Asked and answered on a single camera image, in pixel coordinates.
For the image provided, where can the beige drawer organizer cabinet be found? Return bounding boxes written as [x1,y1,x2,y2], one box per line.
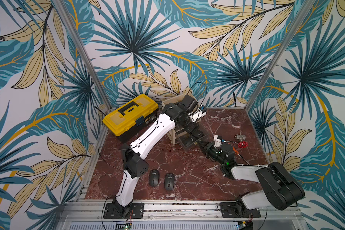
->
[160,92,199,145]

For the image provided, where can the yellow black toolbox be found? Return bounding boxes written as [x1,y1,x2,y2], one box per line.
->
[103,94,159,143]

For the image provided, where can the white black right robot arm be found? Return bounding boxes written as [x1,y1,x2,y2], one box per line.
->
[198,141,305,213]

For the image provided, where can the red handle metal valve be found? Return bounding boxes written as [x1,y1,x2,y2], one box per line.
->
[235,134,248,149]

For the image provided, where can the black computer mouse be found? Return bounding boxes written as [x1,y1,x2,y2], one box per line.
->
[149,169,160,187]
[164,172,175,191]

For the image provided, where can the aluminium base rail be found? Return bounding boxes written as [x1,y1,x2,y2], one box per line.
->
[55,200,309,230]

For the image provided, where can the clear drawer gold handle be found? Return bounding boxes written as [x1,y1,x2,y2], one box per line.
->
[174,124,209,150]

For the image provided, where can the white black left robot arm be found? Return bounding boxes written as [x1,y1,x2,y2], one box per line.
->
[113,103,207,213]

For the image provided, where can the orange handle screwdriver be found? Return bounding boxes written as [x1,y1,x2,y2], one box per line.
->
[232,147,249,165]

